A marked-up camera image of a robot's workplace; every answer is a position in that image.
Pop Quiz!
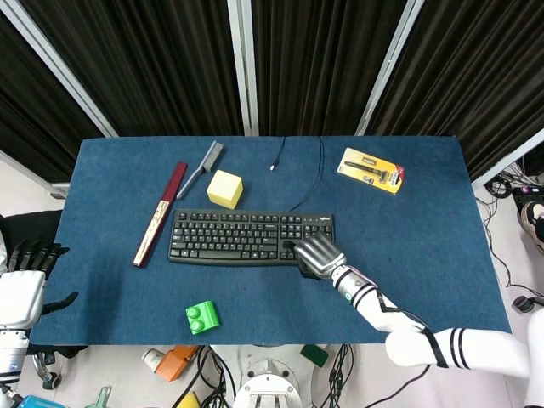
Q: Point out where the packaged black tool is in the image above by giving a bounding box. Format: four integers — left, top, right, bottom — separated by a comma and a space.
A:
337, 147, 406, 196

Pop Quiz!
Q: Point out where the blue box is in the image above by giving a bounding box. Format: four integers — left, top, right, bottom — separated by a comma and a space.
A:
17, 394, 59, 408

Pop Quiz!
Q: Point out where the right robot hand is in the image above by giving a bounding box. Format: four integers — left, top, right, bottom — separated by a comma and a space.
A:
282, 231, 347, 281

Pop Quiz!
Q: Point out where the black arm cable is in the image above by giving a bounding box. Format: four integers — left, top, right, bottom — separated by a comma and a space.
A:
373, 286, 450, 369

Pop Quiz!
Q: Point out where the dark green block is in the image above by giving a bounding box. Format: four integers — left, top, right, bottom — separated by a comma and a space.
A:
300, 344, 331, 367

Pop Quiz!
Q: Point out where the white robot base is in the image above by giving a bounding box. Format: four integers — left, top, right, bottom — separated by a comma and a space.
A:
209, 343, 341, 408

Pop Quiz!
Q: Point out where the dark red folded fan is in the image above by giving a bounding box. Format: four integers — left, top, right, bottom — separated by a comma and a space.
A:
133, 161, 189, 269

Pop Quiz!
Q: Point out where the yellow cube block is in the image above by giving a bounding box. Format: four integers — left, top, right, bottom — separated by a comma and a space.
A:
206, 169, 245, 210

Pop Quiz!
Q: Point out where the grey wire brush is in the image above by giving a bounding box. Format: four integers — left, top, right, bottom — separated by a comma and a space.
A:
176, 140, 225, 201

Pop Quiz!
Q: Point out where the teal plastic tool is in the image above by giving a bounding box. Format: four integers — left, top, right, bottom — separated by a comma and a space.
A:
87, 385, 112, 408

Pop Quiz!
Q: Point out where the grey caster wheel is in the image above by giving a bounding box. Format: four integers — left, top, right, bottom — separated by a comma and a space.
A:
32, 352, 63, 390

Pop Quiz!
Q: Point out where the black cable with white plug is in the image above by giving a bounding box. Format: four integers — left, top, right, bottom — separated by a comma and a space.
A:
268, 136, 286, 173

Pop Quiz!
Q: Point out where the black keyboard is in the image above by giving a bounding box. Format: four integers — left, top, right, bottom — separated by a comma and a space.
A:
167, 208, 337, 268

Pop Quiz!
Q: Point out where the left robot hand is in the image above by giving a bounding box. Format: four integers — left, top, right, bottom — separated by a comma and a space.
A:
0, 240, 79, 331

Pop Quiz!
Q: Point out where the green toy brick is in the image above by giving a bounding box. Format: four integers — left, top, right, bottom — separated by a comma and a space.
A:
184, 299, 222, 337

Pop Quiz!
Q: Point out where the black keyboard cable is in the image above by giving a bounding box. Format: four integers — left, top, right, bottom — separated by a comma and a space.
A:
288, 135, 326, 213

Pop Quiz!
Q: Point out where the orange and white device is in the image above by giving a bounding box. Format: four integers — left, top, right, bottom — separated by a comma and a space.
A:
141, 344, 200, 383

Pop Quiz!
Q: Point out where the yellow object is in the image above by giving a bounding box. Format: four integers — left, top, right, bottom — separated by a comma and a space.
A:
176, 390, 201, 408

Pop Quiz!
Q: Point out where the shoe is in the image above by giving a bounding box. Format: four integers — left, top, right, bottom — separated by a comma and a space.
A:
520, 201, 544, 244

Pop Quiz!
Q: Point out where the blue table cloth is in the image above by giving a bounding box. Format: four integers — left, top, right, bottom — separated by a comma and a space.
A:
28, 135, 513, 346

